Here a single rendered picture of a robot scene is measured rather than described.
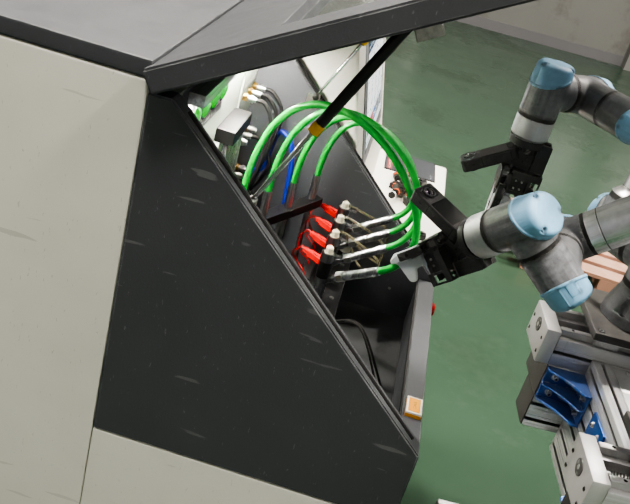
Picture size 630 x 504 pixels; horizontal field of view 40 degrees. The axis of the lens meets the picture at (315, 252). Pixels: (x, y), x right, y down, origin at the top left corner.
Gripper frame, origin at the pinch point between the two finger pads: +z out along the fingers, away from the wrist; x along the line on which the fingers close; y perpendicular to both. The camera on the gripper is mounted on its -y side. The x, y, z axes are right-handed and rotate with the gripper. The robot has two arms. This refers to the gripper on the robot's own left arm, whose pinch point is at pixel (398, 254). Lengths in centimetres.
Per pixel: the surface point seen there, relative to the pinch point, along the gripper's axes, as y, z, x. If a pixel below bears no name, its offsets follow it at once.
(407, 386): 24.6, 12.5, -1.9
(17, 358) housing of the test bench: -13, 39, -59
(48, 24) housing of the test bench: -56, -2, -45
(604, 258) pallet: 71, 179, 285
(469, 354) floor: 65, 154, 143
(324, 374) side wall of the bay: 12.1, 2.0, -24.7
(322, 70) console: -43, 27, 26
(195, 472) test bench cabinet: 20, 31, -41
